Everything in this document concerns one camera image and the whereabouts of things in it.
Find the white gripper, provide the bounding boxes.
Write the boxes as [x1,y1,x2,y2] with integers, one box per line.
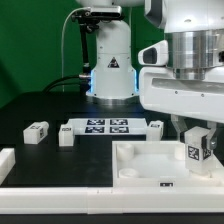
[138,40,224,152]

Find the white square tabletop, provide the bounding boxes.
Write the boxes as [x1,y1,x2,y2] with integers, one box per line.
[112,141,224,187]

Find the white obstacle fence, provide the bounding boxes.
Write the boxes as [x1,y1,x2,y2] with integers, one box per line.
[0,148,224,214]

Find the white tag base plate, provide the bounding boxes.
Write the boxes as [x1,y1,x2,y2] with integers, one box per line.
[68,118,147,135]

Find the black camera on stand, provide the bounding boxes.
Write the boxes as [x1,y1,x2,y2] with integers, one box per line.
[71,6,123,74]

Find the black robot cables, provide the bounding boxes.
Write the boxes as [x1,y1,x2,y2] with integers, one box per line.
[42,74,92,93]

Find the white camera cable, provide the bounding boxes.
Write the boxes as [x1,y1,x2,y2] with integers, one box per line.
[61,6,92,93]

